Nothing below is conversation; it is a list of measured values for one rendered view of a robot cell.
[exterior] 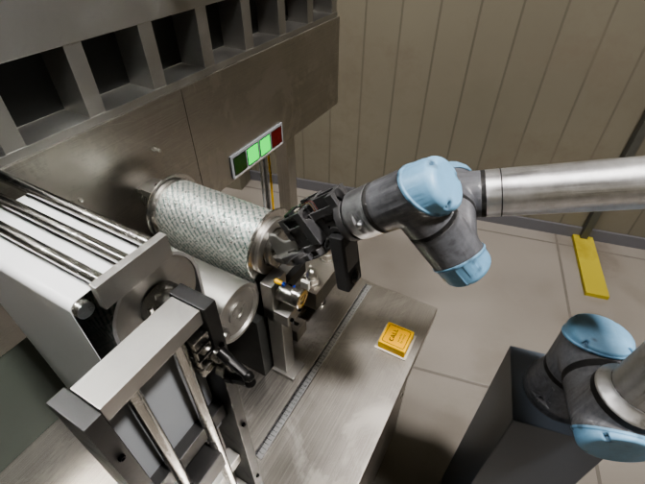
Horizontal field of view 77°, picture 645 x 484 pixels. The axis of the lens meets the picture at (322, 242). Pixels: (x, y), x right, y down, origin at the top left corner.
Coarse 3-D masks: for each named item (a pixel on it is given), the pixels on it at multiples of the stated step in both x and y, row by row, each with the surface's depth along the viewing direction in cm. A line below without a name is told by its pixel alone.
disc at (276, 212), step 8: (280, 208) 77; (264, 216) 73; (272, 216) 75; (280, 216) 78; (264, 224) 73; (256, 232) 72; (256, 240) 73; (248, 248) 72; (248, 256) 72; (248, 264) 73; (280, 264) 84; (248, 272) 74; (256, 272) 76; (256, 280) 78
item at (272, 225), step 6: (168, 186) 83; (162, 192) 83; (156, 204) 82; (270, 222) 74; (276, 222) 76; (264, 228) 74; (270, 228) 74; (276, 228) 76; (264, 234) 73; (258, 240) 73; (264, 240) 74; (258, 246) 73; (264, 246) 74; (258, 252) 73; (258, 258) 74; (258, 264) 75; (264, 264) 77; (258, 270) 76; (264, 270) 77; (270, 270) 79
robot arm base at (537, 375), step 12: (540, 360) 92; (528, 372) 94; (540, 372) 89; (528, 384) 92; (540, 384) 89; (552, 384) 86; (528, 396) 92; (540, 396) 90; (552, 396) 87; (564, 396) 85; (540, 408) 89; (552, 408) 87; (564, 408) 86; (564, 420) 87
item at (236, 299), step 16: (192, 256) 81; (208, 272) 75; (224, 272) 77; (208, 288) 72; (224, 288) 72; (240, 288) 73; (256, 288) 78; (224, 304) 70; (240, 304) 75; (256, 304) 80; (224, 320) 72; (240, 320) 77
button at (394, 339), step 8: (392, 328) 103; (400, 328) 103; (384, 336) 102; (392, 336) 102; (400, 336) 102; (408, 336) 102; (384, 344) 100; (392, 344) 100; (400, 344) 100; (408, 344) 100; (400, 352) 99
